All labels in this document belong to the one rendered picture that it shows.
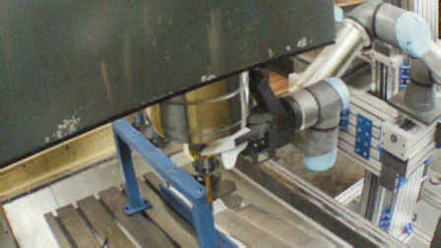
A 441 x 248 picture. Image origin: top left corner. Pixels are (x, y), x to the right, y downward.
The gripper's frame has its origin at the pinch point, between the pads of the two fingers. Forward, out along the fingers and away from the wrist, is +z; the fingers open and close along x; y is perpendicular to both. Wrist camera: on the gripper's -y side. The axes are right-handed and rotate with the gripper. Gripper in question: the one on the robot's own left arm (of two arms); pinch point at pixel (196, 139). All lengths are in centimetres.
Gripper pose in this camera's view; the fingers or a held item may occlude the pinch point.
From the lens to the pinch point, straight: 86.3
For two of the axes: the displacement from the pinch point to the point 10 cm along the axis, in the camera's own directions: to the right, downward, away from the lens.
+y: 0.5, 8.8, 4.8
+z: -8.2, 3.1, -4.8
